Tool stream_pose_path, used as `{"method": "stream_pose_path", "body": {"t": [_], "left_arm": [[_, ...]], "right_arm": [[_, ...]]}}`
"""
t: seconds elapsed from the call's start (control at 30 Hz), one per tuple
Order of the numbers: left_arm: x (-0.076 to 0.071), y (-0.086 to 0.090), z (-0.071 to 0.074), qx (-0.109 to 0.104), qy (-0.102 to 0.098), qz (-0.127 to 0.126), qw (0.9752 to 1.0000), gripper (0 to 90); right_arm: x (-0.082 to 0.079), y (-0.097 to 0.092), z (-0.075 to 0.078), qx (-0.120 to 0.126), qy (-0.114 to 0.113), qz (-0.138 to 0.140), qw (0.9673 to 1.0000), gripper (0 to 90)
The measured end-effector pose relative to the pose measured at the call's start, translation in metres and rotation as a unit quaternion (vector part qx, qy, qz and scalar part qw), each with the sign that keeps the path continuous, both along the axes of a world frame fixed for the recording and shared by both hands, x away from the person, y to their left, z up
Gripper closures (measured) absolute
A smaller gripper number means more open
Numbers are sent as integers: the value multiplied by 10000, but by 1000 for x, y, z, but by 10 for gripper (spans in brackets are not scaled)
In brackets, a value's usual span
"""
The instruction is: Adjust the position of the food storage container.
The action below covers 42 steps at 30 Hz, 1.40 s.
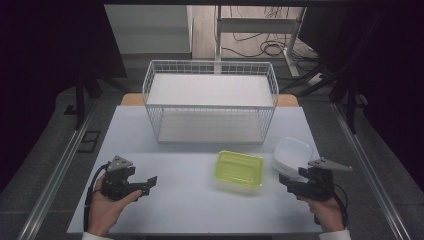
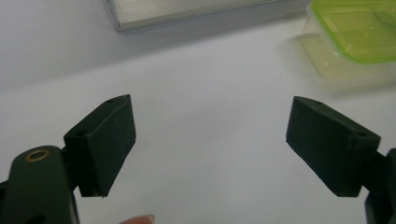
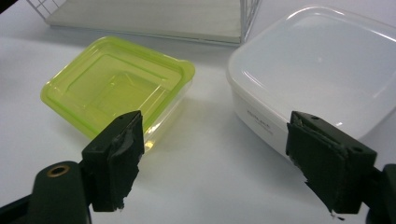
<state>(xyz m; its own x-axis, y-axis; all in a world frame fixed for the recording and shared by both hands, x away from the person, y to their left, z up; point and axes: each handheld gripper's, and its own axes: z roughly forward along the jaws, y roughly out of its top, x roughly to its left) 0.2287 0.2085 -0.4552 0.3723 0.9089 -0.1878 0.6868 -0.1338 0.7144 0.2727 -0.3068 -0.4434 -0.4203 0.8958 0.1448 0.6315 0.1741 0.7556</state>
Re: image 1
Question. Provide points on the metal floor rail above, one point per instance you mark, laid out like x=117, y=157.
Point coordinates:
x=55, y=176
x=370, y=173

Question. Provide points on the person's right hand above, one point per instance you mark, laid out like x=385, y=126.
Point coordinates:
x=328, y=215

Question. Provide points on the green lid food container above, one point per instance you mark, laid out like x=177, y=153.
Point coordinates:
x=239, y=168

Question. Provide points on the white food container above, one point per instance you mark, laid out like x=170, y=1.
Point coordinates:
x=291, y=155

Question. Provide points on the white metal desk frame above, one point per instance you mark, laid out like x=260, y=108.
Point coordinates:
x=256, y=25

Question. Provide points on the black metal stand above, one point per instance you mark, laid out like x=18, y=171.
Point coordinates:
x=350, y=106
x=80, y=100

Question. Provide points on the black floor socket frame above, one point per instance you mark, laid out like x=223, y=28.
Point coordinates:
x=80, y=146

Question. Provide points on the white cabinet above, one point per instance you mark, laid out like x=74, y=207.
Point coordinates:
x=150, y=30

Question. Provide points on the white power strip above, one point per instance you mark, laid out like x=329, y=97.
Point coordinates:
x=316, y=79

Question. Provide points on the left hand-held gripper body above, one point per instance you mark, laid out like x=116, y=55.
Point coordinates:
x=116, y=186

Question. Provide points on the person's left hand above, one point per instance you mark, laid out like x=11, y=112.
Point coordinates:
x=105, y=213

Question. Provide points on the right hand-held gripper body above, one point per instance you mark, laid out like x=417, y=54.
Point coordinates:
x=318, y=186

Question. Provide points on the wooden table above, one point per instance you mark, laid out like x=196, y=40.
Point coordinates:
x=131, y=99

